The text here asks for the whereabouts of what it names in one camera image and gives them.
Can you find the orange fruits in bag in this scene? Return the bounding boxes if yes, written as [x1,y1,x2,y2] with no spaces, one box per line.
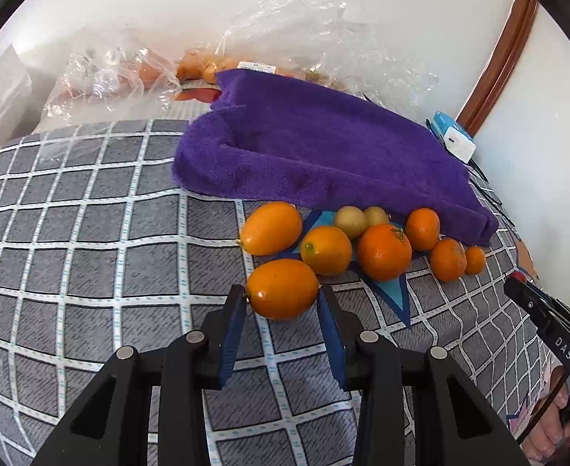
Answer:
[176,49,240,84]

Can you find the brown wooden door frame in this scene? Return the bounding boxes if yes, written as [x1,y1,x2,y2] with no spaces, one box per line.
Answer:
[457,0,539,137]

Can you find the clear plastic bag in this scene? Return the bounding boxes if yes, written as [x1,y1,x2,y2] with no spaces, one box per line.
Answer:
[35,42,181,132]
[214,0,438,122]

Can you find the right hand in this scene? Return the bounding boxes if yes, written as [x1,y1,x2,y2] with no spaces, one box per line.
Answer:
[522,384,570,465]

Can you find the small orange-red fruit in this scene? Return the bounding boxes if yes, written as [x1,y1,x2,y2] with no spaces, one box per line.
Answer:
[465,246,486,276]

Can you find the yellow-green small fruit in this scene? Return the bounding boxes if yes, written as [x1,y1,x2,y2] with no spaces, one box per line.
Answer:
[364,206,390,227]
[332,206,368,240]

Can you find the round orange fruit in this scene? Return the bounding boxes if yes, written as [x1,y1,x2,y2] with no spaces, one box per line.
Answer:
[299,225,353,276]

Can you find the yellow-green small fruit right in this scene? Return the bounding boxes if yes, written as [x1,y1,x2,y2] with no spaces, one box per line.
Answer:
[364,206,390,227]

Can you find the white blue tissue pack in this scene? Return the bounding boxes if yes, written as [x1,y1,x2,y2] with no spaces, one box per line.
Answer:
[430,111,477,164]

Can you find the purple towel tray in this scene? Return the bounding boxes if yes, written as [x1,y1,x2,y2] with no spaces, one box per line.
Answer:
[172,70,499,245]

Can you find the black cables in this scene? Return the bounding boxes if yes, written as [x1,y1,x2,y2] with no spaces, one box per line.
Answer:
[425,118,517,230]

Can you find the clear plastic bag left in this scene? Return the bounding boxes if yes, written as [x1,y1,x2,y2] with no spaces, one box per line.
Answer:
[35,42,181,132]

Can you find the large orange tangerine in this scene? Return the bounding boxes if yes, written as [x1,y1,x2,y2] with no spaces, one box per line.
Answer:
[356,224,412,282]

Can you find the clear plastic bag right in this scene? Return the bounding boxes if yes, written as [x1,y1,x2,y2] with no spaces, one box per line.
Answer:
[214,0,438,122]

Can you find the yellow-green small fruit left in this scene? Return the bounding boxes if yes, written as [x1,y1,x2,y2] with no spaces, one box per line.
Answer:
[332,206,368,240]

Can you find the oval orange fruit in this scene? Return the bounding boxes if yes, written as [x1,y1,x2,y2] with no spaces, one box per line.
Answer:
[239,202,303,256]
[246,259,320,321]

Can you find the grey checked bed sheet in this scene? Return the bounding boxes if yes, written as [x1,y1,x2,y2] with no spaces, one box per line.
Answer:
[0,120,550,465]

